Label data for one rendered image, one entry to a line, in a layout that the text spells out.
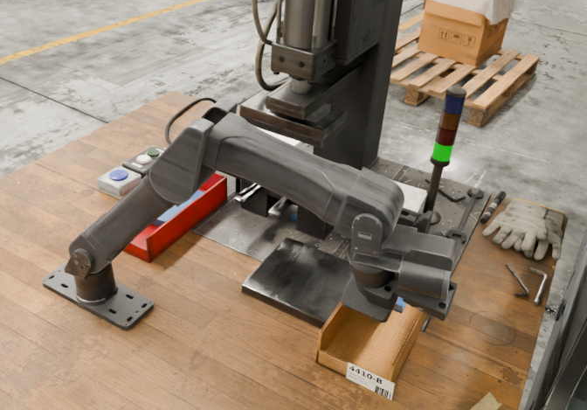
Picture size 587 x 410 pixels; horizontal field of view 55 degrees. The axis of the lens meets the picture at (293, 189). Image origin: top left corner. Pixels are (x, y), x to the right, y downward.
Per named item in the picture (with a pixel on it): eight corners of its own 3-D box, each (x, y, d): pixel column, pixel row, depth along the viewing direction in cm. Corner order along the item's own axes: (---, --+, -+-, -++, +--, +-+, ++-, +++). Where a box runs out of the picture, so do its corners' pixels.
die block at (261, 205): (240, 207, 121) (240, 178, 117) (265, 186, 128) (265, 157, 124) (323, 240, 113) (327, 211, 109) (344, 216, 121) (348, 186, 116)
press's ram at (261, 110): (236, 136, 110) (237, -21, 94) (300, 92, 130) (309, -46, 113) (317, 164, 104) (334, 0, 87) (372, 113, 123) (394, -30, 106)
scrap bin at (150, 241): (101, 240, 109) (98, 216, 106) (183, 182, 128) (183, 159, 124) (149, 263, 105) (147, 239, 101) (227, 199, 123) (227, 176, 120)
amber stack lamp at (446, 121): (436, 126, 109) (439, 111, 107) (441, 119, 112) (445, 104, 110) (455, 132, 108) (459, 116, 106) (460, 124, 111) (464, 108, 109)
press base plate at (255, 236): (131, 215, 121) (129, 204, 119) (257, 127, 158) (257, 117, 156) (420, 343, 97) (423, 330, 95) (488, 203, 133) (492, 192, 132)
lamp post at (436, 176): (409, 218, 121) (437, 90, 105) (417, 205, 126) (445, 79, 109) (435, 228, 119) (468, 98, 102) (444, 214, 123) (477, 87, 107)
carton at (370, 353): (314, 365, 89) (319, 331, 84) (376, 274, 107) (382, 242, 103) (390, 404, 84) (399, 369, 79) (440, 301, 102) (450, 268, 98)
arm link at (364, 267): (409, 254, 74) (408, 234, 69) (398, 295, 72) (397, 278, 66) (358, 243, 77) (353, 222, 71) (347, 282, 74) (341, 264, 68)
